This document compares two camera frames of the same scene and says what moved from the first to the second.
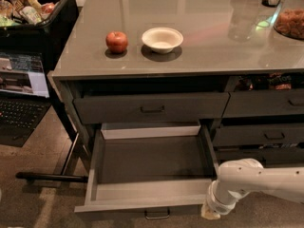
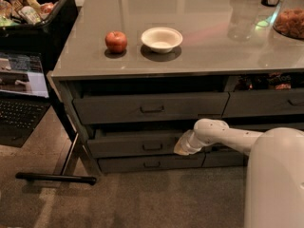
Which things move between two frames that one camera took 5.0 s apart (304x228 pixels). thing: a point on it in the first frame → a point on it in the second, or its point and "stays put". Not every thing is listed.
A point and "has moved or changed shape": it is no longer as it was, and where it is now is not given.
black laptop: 25,98 stays put
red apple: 117,42 stays put
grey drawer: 158,170 has moved or changed shape
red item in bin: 47,8 stays put
